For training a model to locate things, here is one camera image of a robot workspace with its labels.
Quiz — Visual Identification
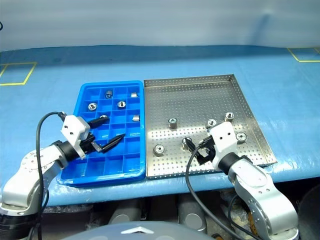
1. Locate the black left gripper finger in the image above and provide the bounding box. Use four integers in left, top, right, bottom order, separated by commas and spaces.
86, 117, 109, 129
100, 133, 126, 154

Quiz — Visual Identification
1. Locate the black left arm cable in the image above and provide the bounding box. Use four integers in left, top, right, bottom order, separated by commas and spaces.
27, 111, 68, 240

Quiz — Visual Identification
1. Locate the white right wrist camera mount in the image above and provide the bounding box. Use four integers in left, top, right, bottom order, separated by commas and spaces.
208, 121, 239, 171

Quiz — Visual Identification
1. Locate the blue compartment tray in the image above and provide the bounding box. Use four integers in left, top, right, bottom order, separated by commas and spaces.
56, 80, 147, 188

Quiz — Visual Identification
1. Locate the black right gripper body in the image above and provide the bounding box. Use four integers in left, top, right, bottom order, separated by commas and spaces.
198, 135, 216, 166

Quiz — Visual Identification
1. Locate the grey cylinder under table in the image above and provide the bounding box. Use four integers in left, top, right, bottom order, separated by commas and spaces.
107, 206, 144, 225
176, 194, 208, 231

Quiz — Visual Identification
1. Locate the perforated metal tray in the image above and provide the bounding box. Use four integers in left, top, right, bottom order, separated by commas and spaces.
143, 73, 278, 180

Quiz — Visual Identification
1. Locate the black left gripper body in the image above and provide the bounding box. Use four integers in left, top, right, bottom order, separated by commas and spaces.
79, 134, 104, 156

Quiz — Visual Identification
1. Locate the dark rounded shape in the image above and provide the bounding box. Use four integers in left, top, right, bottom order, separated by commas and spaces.
296, 184, 320, 240

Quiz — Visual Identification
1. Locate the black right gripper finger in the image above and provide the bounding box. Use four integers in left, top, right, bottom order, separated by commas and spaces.
198, 152, 209, 166
184, 137, 201, 152

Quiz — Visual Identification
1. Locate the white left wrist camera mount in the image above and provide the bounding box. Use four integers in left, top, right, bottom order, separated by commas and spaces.
60, 114, 91, 160

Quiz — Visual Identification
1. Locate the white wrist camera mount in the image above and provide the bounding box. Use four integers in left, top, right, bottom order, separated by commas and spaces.
208, 121, 239, 171
60, 114, 91, 160

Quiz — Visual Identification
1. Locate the grey robot torso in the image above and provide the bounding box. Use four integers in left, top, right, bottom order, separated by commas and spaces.
60, 220, 209, 240

